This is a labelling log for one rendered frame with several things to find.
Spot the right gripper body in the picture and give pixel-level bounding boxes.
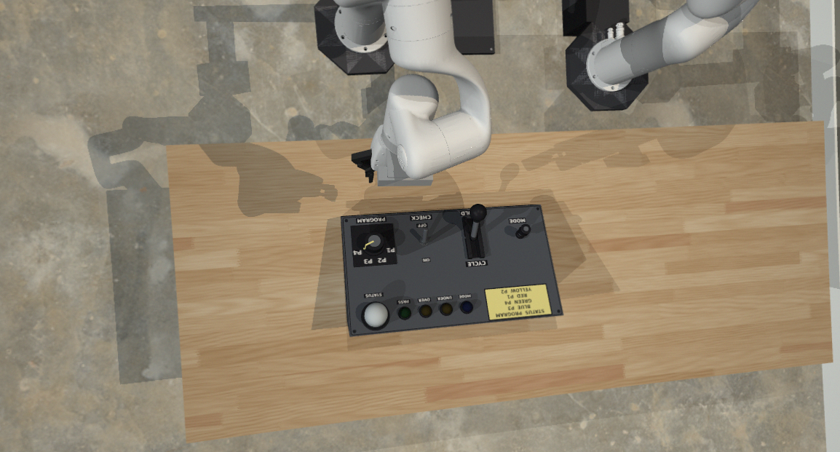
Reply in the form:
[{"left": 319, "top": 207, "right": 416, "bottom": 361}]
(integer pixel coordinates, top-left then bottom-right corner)
[{"left": 371, "top": 125, "right": 389, "bottom": 171}]

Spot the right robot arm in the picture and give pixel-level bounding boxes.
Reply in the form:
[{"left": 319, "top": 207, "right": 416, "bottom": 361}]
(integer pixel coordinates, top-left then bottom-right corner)
[{"left": 334, "top": 0, "right": 492, "bottom": 186}]

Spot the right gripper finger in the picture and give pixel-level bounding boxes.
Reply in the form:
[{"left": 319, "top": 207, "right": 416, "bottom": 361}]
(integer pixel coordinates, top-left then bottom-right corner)
[{"left": 352, "top": 149, "right": 375, "bottom": 183}]

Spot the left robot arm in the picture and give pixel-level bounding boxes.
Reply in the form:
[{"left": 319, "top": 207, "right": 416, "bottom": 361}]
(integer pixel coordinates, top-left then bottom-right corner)
[{"left": 587, "top": 0, "right": 759, "bottom": 92}]

